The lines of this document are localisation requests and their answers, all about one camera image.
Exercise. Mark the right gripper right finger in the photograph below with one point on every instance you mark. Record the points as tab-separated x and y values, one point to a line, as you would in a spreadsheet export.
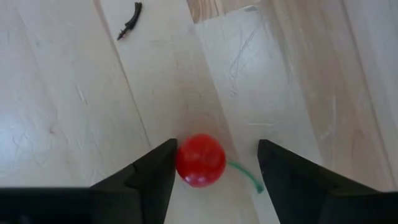
311	199

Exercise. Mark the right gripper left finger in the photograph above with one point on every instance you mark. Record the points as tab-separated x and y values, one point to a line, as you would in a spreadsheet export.
124	202

